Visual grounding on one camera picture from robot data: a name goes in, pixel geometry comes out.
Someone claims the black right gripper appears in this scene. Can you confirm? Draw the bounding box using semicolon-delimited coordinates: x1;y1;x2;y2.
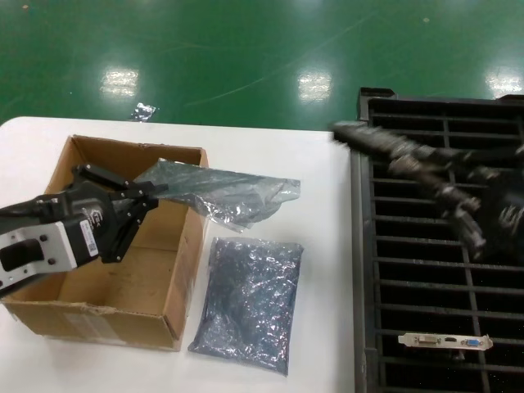
390;142;524;264

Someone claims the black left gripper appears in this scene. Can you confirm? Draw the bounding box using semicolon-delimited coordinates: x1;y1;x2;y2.
35;162;169;269

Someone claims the grey antistatic bag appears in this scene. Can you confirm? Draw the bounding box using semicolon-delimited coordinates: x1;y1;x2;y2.
187;235;306;376
133;157;303;234

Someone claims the black slotted plastic container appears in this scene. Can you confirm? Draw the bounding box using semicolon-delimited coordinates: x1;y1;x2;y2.
350;87;524;393

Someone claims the brown cardboard box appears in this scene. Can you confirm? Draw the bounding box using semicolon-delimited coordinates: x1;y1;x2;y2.
0;134;210;352

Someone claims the shiny foil scrap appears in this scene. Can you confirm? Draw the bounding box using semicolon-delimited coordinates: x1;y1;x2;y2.
129;102;159;123

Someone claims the flat grey antistatic bag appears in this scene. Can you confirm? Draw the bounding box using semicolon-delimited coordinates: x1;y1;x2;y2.
187;235;306;376

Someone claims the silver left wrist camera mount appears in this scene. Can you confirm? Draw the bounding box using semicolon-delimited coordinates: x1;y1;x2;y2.
0;220;79;296

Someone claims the black left wrist camera cable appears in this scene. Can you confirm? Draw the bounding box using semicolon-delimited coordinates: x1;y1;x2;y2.
0;195;58;224

